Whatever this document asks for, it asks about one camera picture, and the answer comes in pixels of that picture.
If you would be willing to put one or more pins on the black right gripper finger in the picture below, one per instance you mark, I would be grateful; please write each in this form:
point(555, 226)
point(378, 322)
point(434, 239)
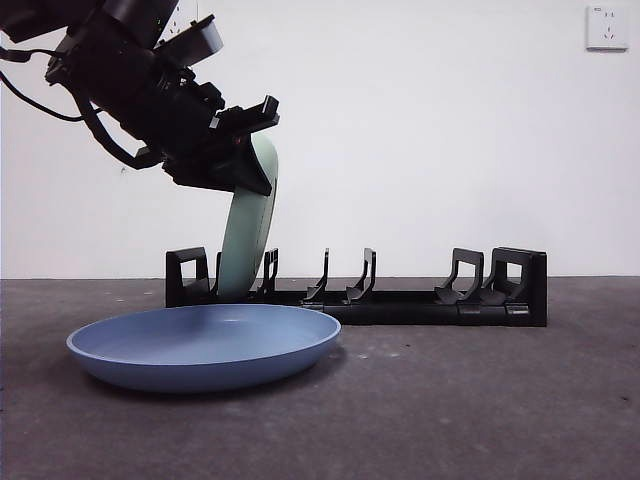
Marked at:
point(247, 172)

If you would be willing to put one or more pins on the green round plate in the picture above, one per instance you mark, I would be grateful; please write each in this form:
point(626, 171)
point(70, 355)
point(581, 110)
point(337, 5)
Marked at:
point(245, 240)

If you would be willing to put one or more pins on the blue round plate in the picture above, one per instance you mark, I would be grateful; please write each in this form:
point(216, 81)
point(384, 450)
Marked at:
point(200, 345)

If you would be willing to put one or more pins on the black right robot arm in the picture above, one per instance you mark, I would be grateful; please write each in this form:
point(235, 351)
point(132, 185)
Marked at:
point(130, 90)

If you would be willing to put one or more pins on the black plate rack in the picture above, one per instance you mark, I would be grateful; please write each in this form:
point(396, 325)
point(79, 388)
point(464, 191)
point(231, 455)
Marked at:
point(537, 280)

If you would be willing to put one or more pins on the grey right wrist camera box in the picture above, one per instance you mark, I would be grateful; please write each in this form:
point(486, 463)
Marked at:
point(197, 42)

